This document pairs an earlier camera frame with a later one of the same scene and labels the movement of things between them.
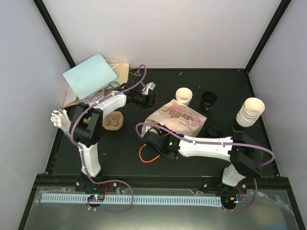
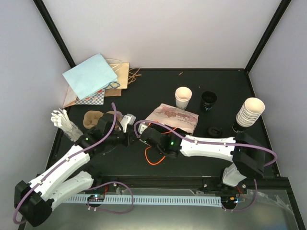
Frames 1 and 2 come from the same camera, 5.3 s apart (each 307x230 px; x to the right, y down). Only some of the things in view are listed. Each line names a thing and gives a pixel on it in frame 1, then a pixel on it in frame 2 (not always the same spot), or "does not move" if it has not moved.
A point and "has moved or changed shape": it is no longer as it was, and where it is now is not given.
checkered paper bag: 91,97 does not move
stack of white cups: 252,109 does not move
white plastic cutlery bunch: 61,119 does not move
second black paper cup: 207,99 does not move
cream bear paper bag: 177,118 has moved or changed shape
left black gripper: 149,103 -> 129,140
